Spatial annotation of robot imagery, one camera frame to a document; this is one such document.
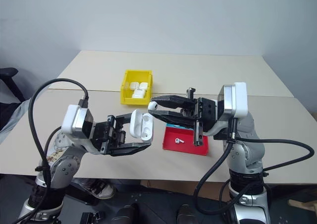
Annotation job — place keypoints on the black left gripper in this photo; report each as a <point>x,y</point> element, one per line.
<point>101,134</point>

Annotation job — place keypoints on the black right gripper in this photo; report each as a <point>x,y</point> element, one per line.
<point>208,112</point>

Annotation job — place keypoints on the white earbud case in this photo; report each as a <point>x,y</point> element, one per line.
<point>134,86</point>
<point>143,86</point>
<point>138,94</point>
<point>138,128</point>

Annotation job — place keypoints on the white earbud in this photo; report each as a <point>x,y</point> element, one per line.
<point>178,141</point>
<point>152,106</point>

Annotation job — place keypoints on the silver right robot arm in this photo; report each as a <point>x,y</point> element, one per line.
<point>247,141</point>

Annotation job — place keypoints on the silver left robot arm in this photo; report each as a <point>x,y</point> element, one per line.
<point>65,165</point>

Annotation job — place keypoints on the closed white earbud case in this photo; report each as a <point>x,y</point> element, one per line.
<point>143,86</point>
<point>138,94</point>
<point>134,86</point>

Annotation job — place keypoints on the yellow plastic bin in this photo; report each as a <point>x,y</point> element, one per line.
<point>125,95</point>

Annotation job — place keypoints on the teal flat card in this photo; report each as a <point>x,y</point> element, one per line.
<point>173,126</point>

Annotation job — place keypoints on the red plastic tray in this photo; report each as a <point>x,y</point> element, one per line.
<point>183,148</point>

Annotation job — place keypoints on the white and black shoe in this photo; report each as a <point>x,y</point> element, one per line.
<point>104,189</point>

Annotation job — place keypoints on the dark rounded shape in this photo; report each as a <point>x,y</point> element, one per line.
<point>187,215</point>
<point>125,215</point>

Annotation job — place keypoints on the black boxy object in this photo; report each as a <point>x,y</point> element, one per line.
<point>92,218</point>

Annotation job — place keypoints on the black office chair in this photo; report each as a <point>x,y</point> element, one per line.
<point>10,80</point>

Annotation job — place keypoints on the light wooden piece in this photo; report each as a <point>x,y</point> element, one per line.
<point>302,204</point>

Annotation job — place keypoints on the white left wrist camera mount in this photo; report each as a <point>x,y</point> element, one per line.
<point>71,120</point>

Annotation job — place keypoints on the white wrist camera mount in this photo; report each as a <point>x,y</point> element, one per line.
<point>71,120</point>
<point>239,100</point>

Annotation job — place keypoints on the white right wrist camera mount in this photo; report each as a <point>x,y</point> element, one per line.
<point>239,100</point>

